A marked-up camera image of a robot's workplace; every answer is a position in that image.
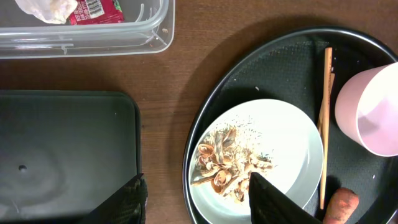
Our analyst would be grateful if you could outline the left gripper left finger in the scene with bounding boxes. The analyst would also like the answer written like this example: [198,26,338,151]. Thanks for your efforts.
[78,173,148,224]

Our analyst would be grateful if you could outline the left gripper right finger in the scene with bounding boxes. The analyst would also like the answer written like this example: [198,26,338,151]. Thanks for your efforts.
[249,172,321,224]

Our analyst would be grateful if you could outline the orange carrot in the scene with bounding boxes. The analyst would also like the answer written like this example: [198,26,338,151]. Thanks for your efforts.
[323,188,359,224]

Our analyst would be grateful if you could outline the pink bowl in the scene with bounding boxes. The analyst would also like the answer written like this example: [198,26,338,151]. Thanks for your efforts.
[335,62,397,157]

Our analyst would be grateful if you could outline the red snack wrapper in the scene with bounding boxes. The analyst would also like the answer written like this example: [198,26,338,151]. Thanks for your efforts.
[69,0,124,26]

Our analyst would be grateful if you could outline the white tissue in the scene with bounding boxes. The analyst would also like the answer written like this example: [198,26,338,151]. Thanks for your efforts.
[15,0,78,24]

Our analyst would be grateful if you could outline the nut shell scraps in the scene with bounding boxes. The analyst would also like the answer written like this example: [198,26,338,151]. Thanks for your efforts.
[190,117,274,204]

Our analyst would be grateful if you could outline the grey plate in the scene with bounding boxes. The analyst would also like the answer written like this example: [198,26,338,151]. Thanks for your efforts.
[187,99,323,224]

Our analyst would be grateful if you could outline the black rectangular tray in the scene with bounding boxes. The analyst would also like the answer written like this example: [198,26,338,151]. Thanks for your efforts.
[1,90,141,223]

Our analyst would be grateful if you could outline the round black serving tray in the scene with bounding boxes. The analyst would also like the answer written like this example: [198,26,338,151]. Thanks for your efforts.
[182,27,397,223]

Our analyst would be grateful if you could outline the left wooden chopstick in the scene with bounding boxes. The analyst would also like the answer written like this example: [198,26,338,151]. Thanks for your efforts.
[319,73,336,210]

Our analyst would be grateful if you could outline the wooden chopstick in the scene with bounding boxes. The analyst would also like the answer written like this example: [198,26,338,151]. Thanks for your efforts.
[318,47,333,134]
[319,73,336,210]

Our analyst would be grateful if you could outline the right wooden chopstick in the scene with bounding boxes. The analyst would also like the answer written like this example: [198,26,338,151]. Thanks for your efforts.
[318,47,333,134]

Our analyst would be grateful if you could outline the clear plastic bin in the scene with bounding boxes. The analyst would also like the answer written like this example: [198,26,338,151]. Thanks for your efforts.
[1,0,175,59]

